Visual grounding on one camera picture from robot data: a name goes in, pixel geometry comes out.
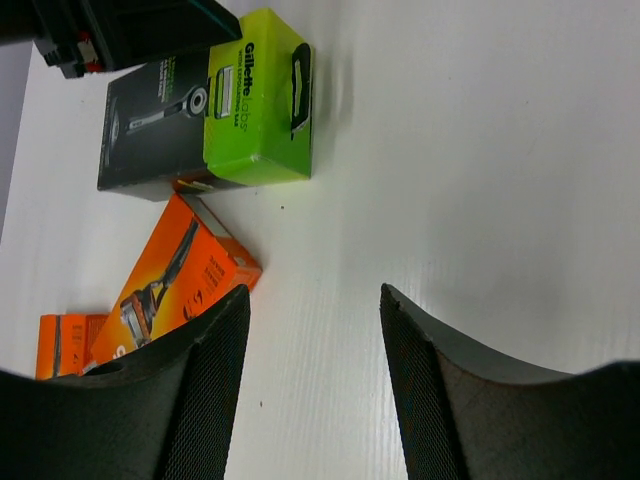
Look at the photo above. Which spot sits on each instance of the orange razor box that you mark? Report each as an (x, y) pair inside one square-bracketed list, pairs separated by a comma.
[(65, 342), (190, 262)]

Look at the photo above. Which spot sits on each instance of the orange razor box front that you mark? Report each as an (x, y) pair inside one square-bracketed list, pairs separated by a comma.
[(65, 342)]

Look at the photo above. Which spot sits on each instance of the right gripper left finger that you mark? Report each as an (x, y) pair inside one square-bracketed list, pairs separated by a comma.
[(163, 411)]

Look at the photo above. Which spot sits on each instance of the green black razor box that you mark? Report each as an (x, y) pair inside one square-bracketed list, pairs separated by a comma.
[(236, 115)]

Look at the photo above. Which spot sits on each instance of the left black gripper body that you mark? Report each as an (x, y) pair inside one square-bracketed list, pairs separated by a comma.
[(102, 36)]

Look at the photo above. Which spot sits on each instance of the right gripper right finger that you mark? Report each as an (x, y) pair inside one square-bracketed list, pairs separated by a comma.
[(468, 411)]

